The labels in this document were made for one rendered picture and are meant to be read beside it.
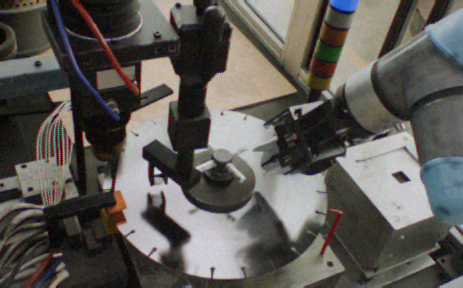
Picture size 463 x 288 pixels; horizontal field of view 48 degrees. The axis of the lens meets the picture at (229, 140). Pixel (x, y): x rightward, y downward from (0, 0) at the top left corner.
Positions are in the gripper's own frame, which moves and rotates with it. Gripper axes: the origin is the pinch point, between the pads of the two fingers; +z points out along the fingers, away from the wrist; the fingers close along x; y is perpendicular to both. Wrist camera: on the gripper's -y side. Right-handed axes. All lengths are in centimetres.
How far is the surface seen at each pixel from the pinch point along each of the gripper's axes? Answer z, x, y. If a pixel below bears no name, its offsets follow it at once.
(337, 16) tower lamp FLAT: -9.0, -18.4, -17.4
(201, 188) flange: 5.4, 0.0, 9.5
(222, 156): 1.4, -2.9, 7.0
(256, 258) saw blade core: -0.1, 11.7, 9.2
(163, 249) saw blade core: 5.3, 6.2, 18.6
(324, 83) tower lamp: 1.6, -11.2, -21.1
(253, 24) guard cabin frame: 39, -45, -51
